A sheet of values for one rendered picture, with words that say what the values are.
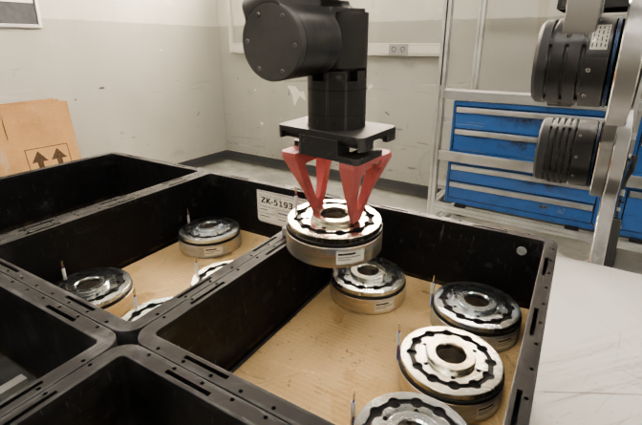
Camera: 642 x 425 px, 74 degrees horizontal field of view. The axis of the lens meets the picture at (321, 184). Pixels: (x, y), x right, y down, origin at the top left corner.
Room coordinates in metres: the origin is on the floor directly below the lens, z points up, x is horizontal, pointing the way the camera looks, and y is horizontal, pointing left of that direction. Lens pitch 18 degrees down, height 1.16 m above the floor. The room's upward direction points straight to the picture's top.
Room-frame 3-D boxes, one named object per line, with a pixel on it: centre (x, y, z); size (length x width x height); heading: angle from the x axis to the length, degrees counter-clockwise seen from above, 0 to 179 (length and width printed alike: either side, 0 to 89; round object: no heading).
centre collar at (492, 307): (0.45, -0.19, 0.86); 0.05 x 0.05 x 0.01
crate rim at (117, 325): (0.55, 0.19, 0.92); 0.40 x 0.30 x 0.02; 149
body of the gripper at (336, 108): (0.42, -0.02, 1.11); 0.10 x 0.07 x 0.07; 53
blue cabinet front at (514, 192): (2.06, -0.99, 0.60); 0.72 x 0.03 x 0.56; 56
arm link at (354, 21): (0.42, -0.01, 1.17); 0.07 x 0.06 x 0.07; 147
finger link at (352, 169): (0.42, -0.02, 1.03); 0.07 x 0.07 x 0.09; 53
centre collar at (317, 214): (0.42, -0.01, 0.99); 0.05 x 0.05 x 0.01
